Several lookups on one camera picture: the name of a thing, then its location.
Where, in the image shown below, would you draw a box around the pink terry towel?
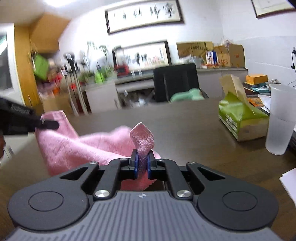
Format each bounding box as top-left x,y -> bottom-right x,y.
35,110 -> 155,191

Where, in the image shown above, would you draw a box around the green paper bag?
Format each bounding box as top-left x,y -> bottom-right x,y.
33,54 -> 49,80

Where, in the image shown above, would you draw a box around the grey low counter cabinet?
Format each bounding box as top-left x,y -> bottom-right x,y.
85,64 -> 248,113

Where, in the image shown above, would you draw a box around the potted green plant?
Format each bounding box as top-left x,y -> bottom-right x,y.
79,41 -> 114,84

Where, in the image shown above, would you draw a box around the green tissue pack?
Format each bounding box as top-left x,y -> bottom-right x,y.
218,74 -> 269,142

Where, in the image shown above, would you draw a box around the green plush cushion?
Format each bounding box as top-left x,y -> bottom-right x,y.
170,88 -> 205,102

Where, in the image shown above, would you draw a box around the cardboard box on shelf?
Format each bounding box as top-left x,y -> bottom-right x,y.
29,13 -> 71,54

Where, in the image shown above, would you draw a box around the red base blender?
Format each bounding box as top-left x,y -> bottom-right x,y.
112,46 -> 130,77

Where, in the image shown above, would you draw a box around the white paper sheet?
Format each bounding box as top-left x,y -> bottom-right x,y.
280,168 -> 296,205

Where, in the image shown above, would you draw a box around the black office chair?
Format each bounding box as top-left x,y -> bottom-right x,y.
153,63 -> 208,102

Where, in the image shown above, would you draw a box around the frosted plastic cup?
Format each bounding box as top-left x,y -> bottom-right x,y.
265,84 -> 295,155

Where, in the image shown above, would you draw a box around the orange box on books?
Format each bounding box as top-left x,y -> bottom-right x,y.
245,74 -> 268,85

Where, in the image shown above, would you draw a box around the brown cardboard boxes on counter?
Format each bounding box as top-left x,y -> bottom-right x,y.
177,42 -> 245,68

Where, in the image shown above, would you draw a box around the framed calligraphy picture on counter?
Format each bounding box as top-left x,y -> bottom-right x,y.
122,40 -> 171,72

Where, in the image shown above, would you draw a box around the long calligraphy frame on wall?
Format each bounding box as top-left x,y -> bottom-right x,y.
105,1 -> 184,35

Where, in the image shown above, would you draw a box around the framed picture right wall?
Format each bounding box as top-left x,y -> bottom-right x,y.
251,0 -> 295,19

